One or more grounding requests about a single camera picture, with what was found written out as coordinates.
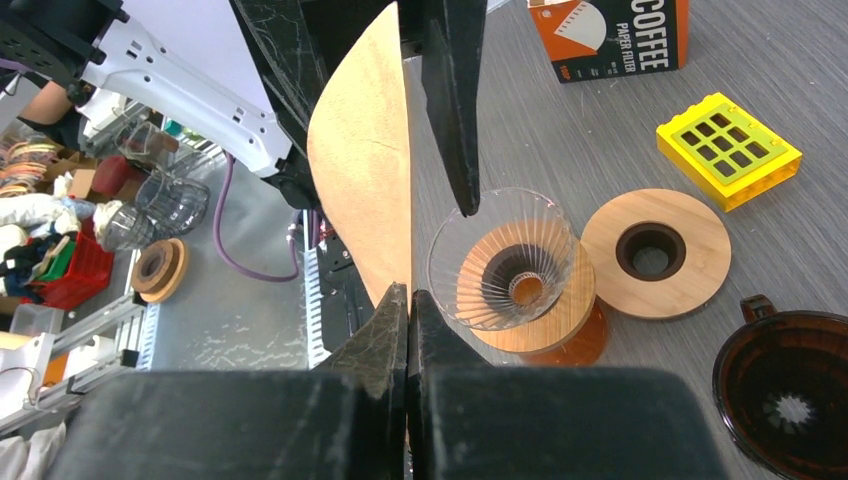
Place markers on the amber glass carafe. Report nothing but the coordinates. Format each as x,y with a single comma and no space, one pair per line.
583,349

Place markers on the spare wooden rings offtable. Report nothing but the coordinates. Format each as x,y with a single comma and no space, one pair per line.
160,269

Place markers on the brown glass dripper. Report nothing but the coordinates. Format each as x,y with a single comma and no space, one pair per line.
779,383

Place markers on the yellow green window block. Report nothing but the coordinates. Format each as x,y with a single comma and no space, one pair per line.
731,156

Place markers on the wooden ring holder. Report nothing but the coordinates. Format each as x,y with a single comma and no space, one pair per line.
563,311

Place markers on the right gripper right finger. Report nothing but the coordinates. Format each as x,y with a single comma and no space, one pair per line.
433,346

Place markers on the red bin with clutter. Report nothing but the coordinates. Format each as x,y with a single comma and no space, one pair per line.
42,167

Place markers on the clear glass dripper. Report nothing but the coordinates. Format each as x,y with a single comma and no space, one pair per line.
457,234

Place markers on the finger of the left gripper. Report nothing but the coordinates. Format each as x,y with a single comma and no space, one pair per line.
448,37
330,70

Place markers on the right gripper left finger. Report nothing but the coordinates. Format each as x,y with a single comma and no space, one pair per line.
376,356

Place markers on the clear glass jars offtable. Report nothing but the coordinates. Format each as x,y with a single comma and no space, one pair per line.
153,187

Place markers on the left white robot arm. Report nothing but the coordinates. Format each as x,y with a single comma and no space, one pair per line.
247,74

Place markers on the coffee filter box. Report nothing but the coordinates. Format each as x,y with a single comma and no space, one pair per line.
588,40

